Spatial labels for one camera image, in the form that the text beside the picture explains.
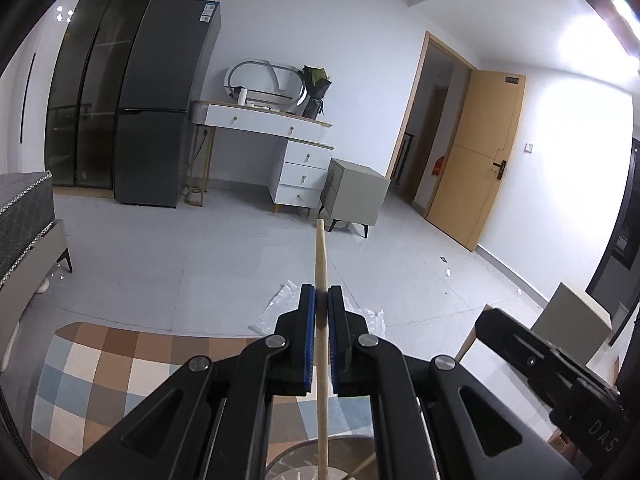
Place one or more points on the dark glass cabinet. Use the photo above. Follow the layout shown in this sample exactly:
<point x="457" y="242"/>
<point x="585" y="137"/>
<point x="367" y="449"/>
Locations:
<point x="85" y="110"/>

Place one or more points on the checkered tablecloth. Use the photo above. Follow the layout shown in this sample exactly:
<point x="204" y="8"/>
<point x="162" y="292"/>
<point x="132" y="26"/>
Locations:
<point x="100" y="385"/>

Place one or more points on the black cabinet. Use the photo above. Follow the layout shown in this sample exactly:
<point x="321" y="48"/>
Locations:
<point x="625" y="240"/>

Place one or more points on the wooden door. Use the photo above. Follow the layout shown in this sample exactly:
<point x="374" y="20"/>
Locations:
<point x="475" y="160"/>

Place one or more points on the beige box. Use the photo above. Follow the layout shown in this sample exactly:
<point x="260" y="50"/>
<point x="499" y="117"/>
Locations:
<point x="570" y="310"/>

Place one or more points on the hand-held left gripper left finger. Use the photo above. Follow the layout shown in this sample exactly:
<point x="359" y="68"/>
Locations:
<point x="309" y="340"/>

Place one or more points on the beige nightstand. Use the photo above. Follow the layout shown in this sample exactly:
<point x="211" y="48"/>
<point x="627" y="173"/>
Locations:
<point x="360" y="195"/>

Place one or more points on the grey refrigerator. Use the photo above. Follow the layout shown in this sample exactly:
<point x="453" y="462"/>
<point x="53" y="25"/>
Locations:
<point x="160" y="85"/>

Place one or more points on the clear grey utensil holder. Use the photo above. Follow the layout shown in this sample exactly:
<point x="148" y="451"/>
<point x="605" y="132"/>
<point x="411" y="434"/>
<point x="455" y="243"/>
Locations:
<point x="295" y="465"/>

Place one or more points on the wooden door frame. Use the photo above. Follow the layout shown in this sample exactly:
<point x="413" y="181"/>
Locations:
<point x="407" y="112"/>

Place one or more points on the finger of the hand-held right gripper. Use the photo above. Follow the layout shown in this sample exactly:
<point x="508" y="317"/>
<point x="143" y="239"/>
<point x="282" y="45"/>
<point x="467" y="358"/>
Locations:
<point x="510" y="340"/>

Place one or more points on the oval mirror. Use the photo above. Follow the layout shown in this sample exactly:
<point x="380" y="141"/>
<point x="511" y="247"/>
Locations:
<point x="250" y="77"/>

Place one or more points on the white dressing table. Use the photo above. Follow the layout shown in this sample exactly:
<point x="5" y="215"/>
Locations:
<point x="250" y="119"/>

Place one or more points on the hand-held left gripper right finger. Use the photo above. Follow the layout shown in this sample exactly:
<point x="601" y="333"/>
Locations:
<point x="334" y="350"/>

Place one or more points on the grey bed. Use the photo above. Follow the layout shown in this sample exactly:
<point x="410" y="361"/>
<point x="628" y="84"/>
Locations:
<point x="25" y="210"/>

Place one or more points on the clear bubble wrap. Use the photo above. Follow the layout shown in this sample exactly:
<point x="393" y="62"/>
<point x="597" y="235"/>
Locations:
<point x="285" y="305"/>

